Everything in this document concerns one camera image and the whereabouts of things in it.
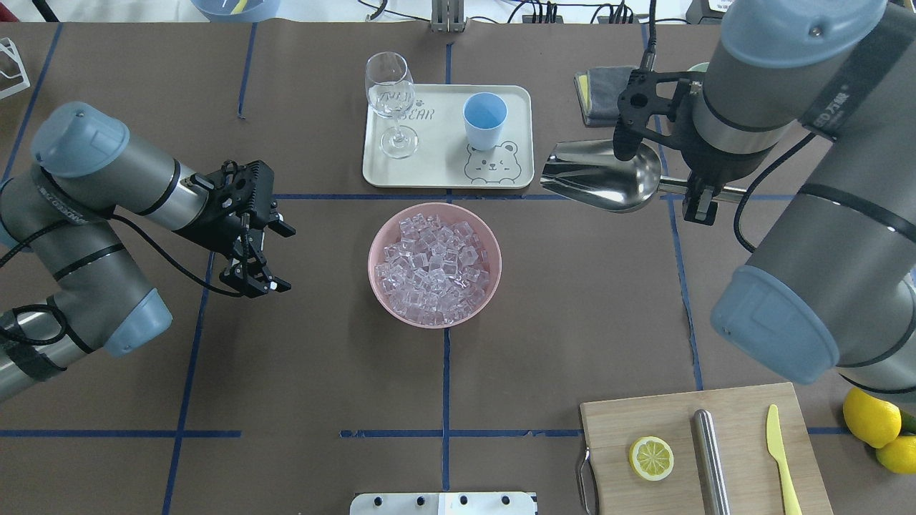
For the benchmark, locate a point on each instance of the pink bowl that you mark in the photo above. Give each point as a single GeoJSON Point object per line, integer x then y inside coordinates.
{"type": "Point", "coordinates": [434, 265]}

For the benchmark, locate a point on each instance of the clear ice cubes pile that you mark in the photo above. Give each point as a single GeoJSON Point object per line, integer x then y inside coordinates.
{"type": "Point", "coordinates": [434, 270]}

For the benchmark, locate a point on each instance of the yellow plastic knife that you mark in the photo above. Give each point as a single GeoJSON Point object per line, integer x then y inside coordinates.
{"type": "Point", "coordinates": [776, 449]}

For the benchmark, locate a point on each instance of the blue bowl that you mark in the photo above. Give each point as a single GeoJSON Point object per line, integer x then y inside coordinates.
{"type": "Point", "coordinates": [238, 11]}

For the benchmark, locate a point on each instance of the black power strip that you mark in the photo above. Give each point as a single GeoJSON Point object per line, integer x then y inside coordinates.
{"type": "Point", "coordinates": [604, 17]}

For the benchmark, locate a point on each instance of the aluminium camera post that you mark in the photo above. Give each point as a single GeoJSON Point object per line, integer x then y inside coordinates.
{"type": "Point", "coordinates": [448, 16]}

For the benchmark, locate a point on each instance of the wooden cutting board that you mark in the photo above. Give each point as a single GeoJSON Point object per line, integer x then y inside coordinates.
{"type": "Point", "coordinates": [751, 476]}

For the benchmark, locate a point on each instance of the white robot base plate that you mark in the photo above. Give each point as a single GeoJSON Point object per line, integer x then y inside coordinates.
{"type": "Point", "coordinates": [473, 502]}

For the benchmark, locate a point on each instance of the green lime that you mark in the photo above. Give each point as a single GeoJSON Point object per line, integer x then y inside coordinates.
{"type": "Point", "coordinates": [908, 423]}

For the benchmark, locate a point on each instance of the cream bear tray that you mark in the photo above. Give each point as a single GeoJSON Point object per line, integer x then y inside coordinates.
{"type": "Point", "coordinates": [445, 159]}

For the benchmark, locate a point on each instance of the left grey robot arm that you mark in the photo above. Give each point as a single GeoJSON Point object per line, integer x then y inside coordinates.
{"type": "Point", "coordinates": [85, 166]}

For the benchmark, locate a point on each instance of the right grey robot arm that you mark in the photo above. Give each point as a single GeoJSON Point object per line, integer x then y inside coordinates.
{"type": "Point", "coordinates": [826, 288]}

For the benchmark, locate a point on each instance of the white wire rack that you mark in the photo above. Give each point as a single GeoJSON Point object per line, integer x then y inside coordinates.
{"type": "Point", "coordinates": [14, 78]}

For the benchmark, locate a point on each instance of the grey folded cloth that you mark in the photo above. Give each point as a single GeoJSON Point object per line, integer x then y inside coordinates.
{"type": "Point", "coordinates": [598, 90]}

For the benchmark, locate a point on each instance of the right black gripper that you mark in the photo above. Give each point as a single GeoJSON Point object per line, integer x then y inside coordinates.
{"type": "Point", "coordinates": [710, 162]}

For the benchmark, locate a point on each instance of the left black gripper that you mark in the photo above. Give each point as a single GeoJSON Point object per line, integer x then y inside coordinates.
{"type": "Point", "coordinates": [212, 230]}

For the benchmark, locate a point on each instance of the steel ice scoop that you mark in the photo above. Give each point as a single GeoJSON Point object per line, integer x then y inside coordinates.
{"type": "Point", "coordinates": [587, 171]}

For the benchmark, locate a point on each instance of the clear wine glass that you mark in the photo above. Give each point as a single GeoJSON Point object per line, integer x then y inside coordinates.
{"type": "Point", "coordinates": [391, 94]}

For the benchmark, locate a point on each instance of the steel cylinder muddler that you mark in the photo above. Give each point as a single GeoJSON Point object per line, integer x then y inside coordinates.
{"type": "Point", "coordinates": [709, 463]}

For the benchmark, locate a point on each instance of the light blue plastic cup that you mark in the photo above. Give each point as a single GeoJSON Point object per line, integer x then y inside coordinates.
{"type": "Point", "coordinates": [484, 115]}

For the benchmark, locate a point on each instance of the whole yellow lemon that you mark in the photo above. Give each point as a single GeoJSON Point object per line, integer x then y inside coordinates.
{"type": "Point", "coordinates": [873, 421]}

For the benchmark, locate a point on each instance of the lemon half slice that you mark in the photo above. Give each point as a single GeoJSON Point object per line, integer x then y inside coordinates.
{"type": "Point", "coordinates": [651, 458]}

